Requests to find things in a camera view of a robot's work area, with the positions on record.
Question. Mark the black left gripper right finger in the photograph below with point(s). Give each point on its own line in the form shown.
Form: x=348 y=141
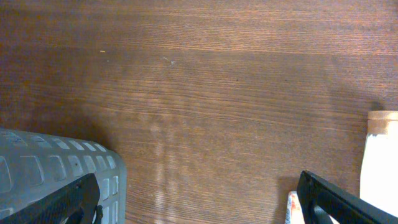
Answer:
x=322 y=202

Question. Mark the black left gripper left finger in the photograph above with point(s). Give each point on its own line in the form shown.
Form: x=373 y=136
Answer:
x=75 y=203

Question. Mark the grey plastic basket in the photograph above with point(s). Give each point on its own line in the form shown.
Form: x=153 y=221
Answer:
x=34 y=165

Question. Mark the small orange carton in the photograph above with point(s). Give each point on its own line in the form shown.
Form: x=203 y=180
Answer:
x=294 y=214

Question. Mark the white tube with tan cap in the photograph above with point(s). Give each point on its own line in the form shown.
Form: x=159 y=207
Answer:
x=378 y=178

